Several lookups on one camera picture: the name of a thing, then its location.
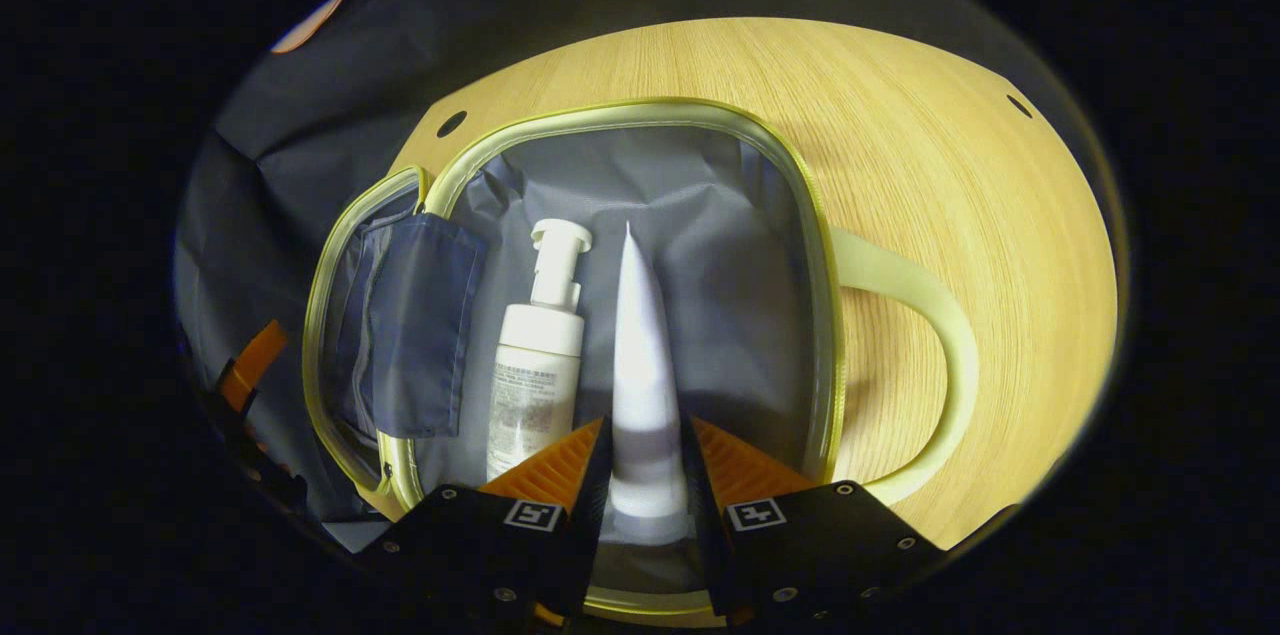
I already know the white pump bottle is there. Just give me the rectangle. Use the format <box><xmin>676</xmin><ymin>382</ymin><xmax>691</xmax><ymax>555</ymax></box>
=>
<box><xmin>486</xmin><ymin>218</ymin><xmax>594</xmax><ymax>483</ymax></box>

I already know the white squeeze tube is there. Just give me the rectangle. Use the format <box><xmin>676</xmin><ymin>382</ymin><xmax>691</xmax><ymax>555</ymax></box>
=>
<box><xmin>608</xmin><ymin>221</ymin><xmax>691</xmax><ymax>546</ymax></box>

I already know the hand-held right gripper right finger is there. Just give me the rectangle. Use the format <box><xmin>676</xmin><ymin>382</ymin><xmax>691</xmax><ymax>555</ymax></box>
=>
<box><xmin>682</xmin><ymin>417</ymin><xmax>947</xmax><ymax>630</ymax></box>

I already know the pale yellow suitcase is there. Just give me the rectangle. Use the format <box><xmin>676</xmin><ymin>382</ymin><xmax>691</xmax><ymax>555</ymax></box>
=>
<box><xmin>302</xmin><ymin>98</ymin><xmax>981</xmax><ymax>628</ymax></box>

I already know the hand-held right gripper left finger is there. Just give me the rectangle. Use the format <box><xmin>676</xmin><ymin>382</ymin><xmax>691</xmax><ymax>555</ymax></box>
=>
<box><xmin>365</xmin><ymin>417</ymin><xmax>614</xmax><ymax>630</ymax></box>

